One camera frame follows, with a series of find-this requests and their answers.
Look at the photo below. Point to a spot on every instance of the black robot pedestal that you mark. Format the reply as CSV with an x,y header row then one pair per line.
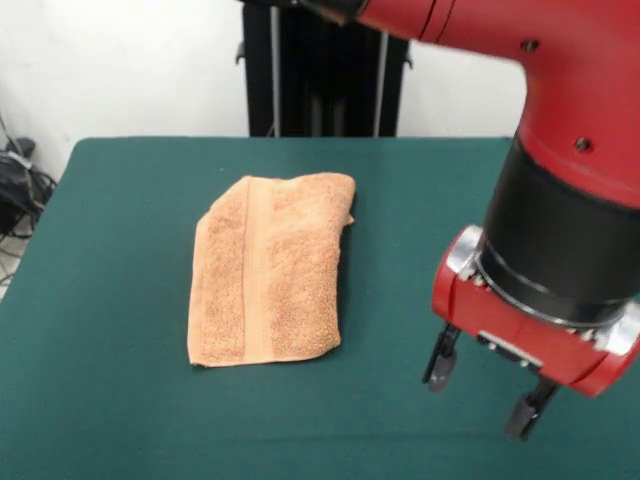
x,y
310,90

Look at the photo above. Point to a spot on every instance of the orange terry towel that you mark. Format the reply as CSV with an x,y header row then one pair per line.
x,y
280,270

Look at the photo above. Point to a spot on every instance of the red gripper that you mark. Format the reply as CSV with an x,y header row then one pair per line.
x,y
500,315

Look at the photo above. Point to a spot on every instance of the dark green table cloth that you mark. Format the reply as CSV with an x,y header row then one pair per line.
x,y
150,400

